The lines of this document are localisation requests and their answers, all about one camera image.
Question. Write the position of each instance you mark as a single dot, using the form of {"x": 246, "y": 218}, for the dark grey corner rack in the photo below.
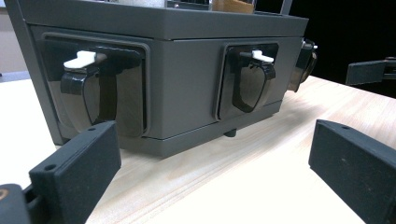
{"x": 180, "y": 81}

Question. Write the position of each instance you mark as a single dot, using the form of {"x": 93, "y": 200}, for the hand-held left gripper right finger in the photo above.
{"x": 358, "y": 168}

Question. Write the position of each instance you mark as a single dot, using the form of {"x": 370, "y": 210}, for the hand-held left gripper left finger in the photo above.
{"x": 81, "y": 168}

